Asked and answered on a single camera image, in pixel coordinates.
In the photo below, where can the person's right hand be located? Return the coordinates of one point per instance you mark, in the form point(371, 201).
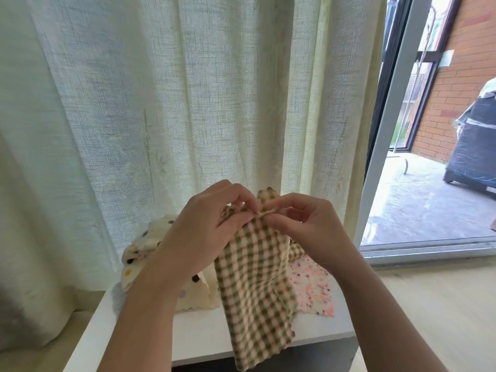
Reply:
point(314, 228)

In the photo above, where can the person's left hand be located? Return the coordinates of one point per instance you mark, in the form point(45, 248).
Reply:
point(198, 236)

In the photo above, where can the cream polka dot cloths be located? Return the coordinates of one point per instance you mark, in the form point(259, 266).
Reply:
point(198, 294)

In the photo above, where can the pink floral cloths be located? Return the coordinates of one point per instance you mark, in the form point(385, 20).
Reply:
point(314, 290)

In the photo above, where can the brown checked cloth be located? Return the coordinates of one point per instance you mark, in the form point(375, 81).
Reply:
point(256, 298)

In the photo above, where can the person's right forearm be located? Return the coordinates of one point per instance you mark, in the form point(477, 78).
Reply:
point(387, 321)

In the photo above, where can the white table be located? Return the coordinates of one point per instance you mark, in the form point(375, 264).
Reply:
point(194, 337)

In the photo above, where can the white linen curtain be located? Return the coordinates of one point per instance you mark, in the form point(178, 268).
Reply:
point(155, 89)

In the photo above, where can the dark blue tarpaulin cover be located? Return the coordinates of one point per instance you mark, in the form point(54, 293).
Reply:
point(474, 143)

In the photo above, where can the white sliding door frame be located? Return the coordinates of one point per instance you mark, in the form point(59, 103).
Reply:
point(391, 112)

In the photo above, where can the dark balcony window frame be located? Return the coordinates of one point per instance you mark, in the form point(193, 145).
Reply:
point(422, 89)

